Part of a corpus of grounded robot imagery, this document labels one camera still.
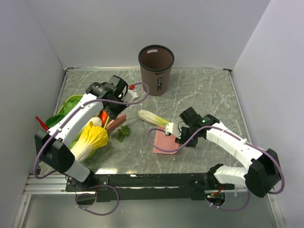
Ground pink hand brush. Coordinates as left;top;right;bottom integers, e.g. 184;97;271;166
106;114;126;132

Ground pink dustpan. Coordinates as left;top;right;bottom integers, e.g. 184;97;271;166
153;127;180;150

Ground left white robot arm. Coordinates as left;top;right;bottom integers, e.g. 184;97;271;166
33;75;138;191

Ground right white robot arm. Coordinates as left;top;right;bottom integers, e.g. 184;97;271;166
174;107;285;198

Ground orange carrot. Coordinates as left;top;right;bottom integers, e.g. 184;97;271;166
100;110;108;123

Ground white green bok choy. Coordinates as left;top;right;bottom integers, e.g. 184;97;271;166
75;116;102;140

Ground celery stalk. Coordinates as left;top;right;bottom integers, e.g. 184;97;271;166
138;110;170;127

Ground green scrap near basket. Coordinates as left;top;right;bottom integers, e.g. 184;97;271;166
117;125;131;143

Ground brown trash bin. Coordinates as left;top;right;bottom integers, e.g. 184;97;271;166
138;45;175;96

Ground green leafy lettuce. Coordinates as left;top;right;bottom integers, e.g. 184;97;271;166
46;95;82;128

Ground yellow napa cabbage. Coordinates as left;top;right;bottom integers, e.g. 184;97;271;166
70;121;109;162

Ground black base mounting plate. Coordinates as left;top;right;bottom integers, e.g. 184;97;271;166
66;173;235;202

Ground green vegetable basket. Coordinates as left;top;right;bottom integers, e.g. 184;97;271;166
46;95;111;162

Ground red chili pepper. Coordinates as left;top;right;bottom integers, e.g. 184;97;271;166
35;116;49;131

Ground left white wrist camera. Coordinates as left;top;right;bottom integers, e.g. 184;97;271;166
122;89;139;103

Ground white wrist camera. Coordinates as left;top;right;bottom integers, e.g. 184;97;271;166
164;123;181;139
122;89;139;103

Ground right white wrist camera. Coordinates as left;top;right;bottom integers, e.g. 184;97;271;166
164;123;181;139

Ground aluminium frame rail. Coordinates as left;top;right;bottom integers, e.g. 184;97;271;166
22;173;274;196

